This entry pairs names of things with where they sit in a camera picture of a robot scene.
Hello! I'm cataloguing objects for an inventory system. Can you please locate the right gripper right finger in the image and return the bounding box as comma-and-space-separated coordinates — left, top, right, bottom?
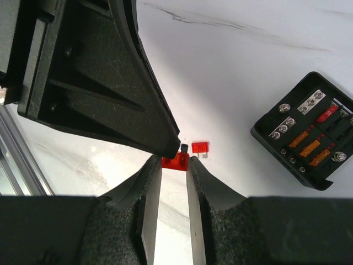
186, 157, 352, 264

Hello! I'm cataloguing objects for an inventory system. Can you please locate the black fuse box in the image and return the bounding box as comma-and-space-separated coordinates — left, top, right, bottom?
250, 72, 352, 191

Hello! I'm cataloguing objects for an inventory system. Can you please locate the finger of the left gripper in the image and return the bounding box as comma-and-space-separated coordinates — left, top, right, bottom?
1, 0, 180, 158

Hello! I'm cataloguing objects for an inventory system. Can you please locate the aluminium mounting rail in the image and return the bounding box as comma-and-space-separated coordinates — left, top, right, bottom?
1, 106, 55, 196

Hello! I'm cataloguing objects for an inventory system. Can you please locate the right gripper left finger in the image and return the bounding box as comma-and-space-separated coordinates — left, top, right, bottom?
1, 155, 162, 264

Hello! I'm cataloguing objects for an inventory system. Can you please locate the red blade fuse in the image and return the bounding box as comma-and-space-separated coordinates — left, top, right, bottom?
162, 152, 189, 172
191, 141, 209, 158

